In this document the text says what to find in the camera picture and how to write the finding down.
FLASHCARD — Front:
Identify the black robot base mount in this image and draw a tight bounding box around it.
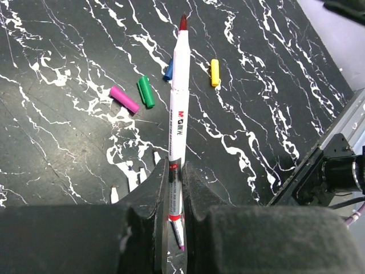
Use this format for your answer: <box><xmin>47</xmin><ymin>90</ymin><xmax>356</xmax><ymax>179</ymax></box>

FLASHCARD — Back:
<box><xmin>269</xmin><ymin>90</ymin><xmax>364</xmax><ymax>207</ymax></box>

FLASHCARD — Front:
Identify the green pen cap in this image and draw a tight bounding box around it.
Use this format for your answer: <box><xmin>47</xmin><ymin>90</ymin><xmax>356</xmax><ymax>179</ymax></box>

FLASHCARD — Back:
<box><xmin>137</xmin><ymin>75</ymin><xmax>155</xmax><ymax>108</ymax></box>

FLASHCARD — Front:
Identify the blue pen cap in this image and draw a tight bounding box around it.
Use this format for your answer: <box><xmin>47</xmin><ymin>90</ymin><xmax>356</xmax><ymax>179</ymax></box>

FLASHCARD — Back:
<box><xmin>163</xmin><ymin>58</ymin><xmax>173</xmax><ymax>82</ymax></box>

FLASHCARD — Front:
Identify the yellow pen cap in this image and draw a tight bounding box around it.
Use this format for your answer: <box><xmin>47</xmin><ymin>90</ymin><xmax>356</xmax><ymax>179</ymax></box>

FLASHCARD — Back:
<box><xmin>210</xmin><ymin>59</ymin><xmax>220</xmax><ymax>87</ymax></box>

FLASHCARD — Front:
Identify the white magenta marker pen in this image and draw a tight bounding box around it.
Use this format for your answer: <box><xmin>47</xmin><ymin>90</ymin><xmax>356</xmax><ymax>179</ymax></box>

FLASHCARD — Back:
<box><xmin>171</xmin><ymin>219</ymin><xmax>185</xmax><ymax>251</ymax></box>

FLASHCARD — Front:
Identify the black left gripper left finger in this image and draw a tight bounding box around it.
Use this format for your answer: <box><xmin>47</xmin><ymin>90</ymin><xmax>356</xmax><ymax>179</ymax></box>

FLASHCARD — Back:
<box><xmin>1</xmin><ymin>160</ymin><xmax>169</xmax><ymax>273</ymax></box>

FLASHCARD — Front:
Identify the white red marker pen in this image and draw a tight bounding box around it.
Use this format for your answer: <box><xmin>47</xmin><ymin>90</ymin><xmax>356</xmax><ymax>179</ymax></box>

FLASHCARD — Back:
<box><xmin>168</xmin><ymin>14</ymin><xmax>190</xmax><ymax>221</ymax></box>

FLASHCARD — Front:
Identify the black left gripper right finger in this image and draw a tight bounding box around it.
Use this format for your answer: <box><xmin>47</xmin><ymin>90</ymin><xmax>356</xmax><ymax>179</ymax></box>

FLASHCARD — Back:
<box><xmin>182</xmin><ymin>163</ymin><xmax>364</xmax><ymax>273</ymax></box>

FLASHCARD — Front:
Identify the magenta pen cap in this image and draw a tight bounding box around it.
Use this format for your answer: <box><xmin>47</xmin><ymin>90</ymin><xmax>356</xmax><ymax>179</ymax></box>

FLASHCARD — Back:
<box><xmin>109</xmin><ymin>86</ymin><xmax>140</xmax><ymax>114</ymax></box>

